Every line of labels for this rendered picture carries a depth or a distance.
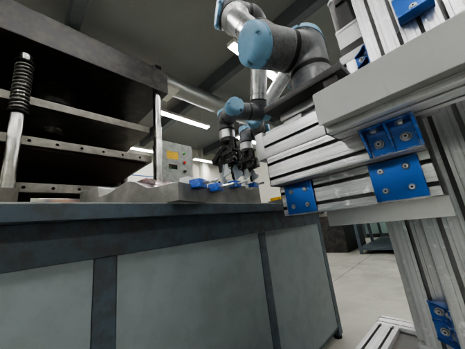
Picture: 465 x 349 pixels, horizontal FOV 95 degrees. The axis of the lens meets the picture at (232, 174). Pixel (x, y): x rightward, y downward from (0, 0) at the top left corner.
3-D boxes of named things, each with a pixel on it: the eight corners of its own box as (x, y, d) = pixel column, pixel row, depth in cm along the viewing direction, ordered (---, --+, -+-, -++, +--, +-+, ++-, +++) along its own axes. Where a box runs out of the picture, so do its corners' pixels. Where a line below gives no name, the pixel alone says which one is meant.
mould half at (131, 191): (223, 203, 83) (221, 176, 86) (178, 199, 61) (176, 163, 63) (135, 219, 105) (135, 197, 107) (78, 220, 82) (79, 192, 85)
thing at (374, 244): (418, 239, 465) (405, 198, 487) (408, 254, 331) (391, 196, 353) (381, 241, 511) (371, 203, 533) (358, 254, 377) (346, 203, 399)
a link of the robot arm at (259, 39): (308, 34, 56) (247, -1, 92) (256, 23, 51) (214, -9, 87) (290, 79, 65) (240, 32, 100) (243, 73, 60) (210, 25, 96)
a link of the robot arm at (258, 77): (264, 19, 101) (263, 123, 105) (242, 14, 97) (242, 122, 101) (277, 2, 90) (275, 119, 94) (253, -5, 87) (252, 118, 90)
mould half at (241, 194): (261, 205, 106) (257, 179, 109) (223, 205, 88) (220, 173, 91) (201, 216, 139) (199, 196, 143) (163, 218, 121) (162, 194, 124)
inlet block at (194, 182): (223, 188, 67) (221, 172, 68) (214, 187, 63) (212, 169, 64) (189, 195, 73) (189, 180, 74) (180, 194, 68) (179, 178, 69)
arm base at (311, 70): (353, 95, 62) (345, 67, 65) (330, 76, 52) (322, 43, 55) (306, 118, 73) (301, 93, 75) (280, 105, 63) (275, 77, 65)
